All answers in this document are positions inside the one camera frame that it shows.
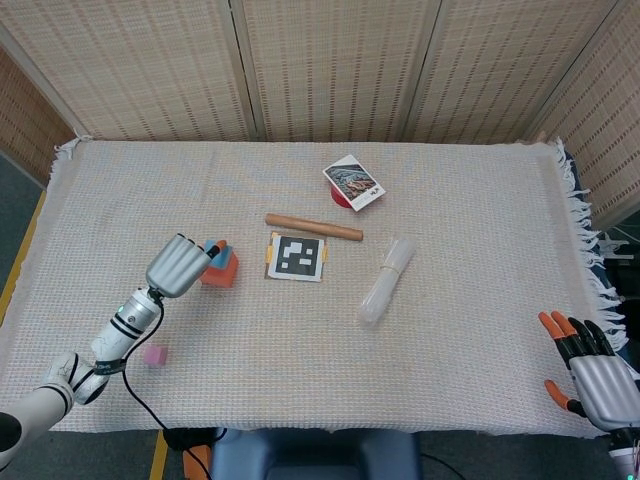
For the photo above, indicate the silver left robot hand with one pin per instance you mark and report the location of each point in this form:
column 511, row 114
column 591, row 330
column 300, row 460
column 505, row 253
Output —
column 175, row 267

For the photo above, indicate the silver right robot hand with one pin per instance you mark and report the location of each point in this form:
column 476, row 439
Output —
column 602, row 385

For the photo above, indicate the blue cube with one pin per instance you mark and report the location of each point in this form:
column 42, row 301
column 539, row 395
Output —
column 222, row 260

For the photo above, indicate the pink cube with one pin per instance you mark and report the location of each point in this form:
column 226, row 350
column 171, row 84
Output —
column 155, row 356

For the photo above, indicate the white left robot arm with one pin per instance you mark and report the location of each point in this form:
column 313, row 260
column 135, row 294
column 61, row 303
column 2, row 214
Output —
column 112, row 337

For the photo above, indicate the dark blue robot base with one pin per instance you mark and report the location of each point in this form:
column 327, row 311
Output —
column 315, row 457

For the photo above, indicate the large orange cube block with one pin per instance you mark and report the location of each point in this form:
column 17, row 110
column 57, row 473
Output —
column 220, row 277

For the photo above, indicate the black equipment with white brackets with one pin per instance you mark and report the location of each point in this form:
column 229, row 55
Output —
column 622, row 270

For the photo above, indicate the black white fiducial marker card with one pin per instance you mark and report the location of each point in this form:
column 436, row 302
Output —
column 297, row 257

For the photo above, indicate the wooden rod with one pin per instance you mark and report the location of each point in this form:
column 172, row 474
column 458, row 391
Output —
column 315, row 227

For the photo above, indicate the beige woven tablecloth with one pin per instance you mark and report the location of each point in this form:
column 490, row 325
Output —
column 320, row 360

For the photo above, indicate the red tape roll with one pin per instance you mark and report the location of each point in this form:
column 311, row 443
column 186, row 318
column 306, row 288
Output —
column 340, row 197

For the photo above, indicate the orange box under table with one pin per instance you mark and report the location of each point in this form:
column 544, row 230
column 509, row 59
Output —
column 195, row 462

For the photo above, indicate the white photo card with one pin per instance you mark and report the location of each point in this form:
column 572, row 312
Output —
column 355, row 182

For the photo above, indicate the bamboo folding screen panel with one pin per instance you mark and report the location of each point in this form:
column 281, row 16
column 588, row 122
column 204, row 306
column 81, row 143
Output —
column 605, row 145
column 500, row 65
column 335, row 65
column 25, row 130
column 140, row 65

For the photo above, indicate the clear plastic tube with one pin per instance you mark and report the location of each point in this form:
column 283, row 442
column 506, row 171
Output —
column 387, row 280

